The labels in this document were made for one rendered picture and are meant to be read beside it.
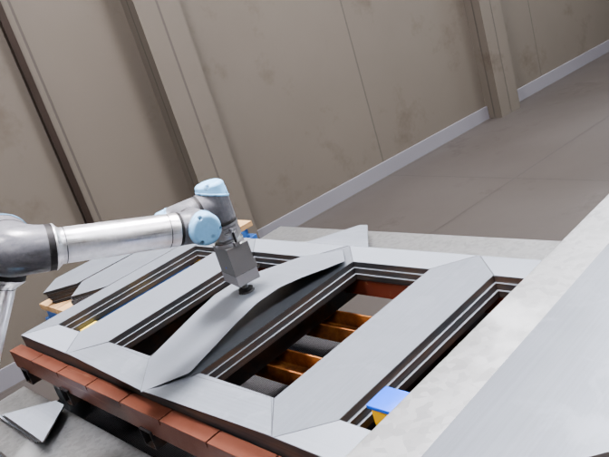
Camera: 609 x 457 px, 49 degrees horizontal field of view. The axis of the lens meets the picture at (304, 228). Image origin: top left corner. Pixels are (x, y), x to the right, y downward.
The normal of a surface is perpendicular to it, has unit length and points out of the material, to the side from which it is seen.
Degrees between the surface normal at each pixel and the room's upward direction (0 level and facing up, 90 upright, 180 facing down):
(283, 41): 90
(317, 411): 0
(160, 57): 90
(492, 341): 0
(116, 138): 90
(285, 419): 0
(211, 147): 90
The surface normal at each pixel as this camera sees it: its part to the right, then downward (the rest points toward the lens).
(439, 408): -0.29, -0.90
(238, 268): 0.53, 0.12
